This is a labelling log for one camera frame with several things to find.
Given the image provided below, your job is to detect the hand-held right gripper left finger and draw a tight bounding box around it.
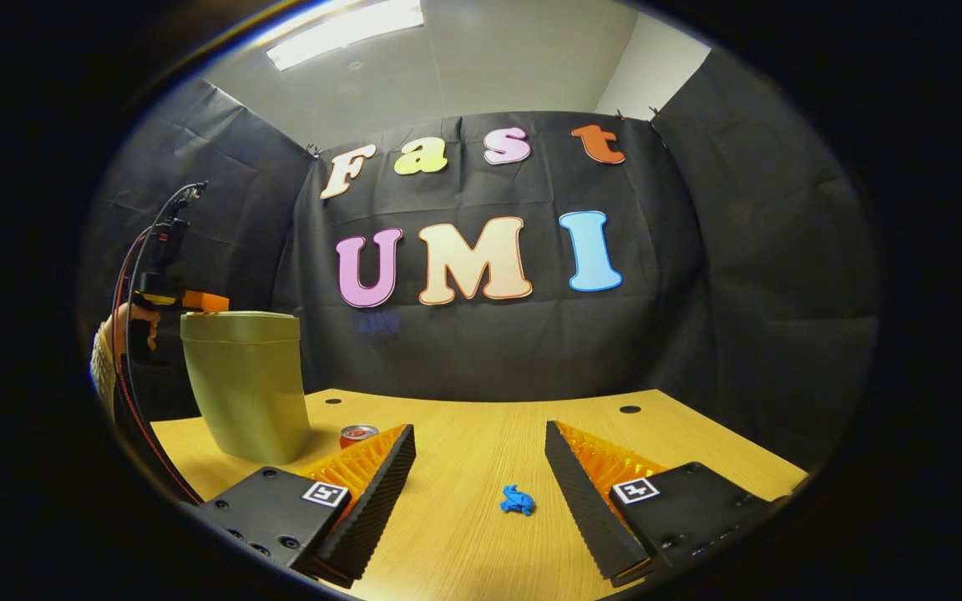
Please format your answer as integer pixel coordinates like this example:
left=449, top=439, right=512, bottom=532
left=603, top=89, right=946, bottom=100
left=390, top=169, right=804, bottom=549
left=197, top=423, right=417, bottom=589

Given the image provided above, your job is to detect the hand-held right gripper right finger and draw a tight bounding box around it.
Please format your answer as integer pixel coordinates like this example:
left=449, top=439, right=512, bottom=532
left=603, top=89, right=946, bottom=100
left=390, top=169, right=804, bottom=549
left=544, top=420, right=791, bottom=588

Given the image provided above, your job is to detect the blue paper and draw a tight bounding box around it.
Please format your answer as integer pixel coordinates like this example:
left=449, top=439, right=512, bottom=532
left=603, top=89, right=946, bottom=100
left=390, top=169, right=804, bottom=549
left=500, top=484, right=536, bottom=517

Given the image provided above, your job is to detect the green desktop garbage bin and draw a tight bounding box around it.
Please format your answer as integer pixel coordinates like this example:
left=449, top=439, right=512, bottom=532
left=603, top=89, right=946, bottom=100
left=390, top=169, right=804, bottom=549
left=180, top=311, right=312, bottom=466

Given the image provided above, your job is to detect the wooden desktop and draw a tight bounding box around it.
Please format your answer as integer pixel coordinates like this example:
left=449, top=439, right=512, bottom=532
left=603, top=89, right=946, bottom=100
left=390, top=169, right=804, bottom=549
left=149, top=387, right=809, bottom=601

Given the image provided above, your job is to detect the black backdrop cloth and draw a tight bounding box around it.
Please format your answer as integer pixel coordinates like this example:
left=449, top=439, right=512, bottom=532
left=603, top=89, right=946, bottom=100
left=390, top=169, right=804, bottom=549
left=80, top=46, right=878, bottom=468

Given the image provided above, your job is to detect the black cable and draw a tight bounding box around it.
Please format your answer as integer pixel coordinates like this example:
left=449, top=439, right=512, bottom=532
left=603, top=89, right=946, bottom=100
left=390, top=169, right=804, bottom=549
left=122, top=179, right=208, bottom=418

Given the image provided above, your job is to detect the red cable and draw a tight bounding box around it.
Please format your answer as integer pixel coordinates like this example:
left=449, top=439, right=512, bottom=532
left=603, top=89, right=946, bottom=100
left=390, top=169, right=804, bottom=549
left=112, top=230, right=202, bottom=506

